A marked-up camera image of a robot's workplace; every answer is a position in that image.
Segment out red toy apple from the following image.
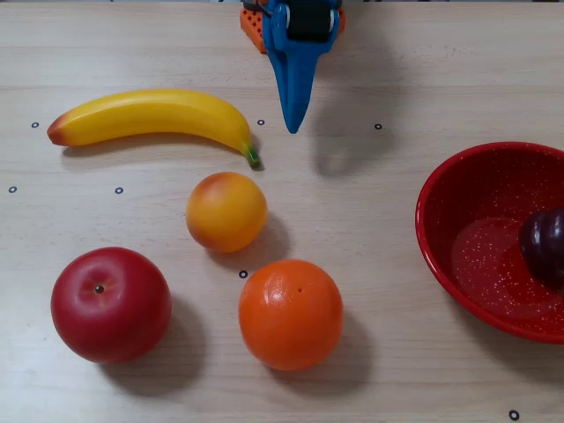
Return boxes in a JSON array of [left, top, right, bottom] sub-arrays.
[[50, 246, 173, 365]]

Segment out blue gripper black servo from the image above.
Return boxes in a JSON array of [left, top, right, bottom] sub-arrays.
[[266, 0, 342, 135]]

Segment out orange toy fruit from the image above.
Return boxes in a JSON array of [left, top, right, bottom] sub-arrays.
[[238, 258, 345, 372]]

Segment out orange robot base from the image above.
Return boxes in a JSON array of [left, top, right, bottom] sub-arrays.
[[240, 7, 347, 56]]

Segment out red speckled bowl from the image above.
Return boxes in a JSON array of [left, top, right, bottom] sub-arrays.
[[415, 141, 564, 345]]

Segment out dark purple plum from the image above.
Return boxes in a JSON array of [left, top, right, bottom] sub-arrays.
[[519, 208, 564, 292]]

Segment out yellow toy banana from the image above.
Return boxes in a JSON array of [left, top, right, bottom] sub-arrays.
[[47, 88, 262, 169]]

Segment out yellow orange peach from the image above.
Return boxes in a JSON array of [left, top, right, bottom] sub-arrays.
[[185, 171, 269, 254]]

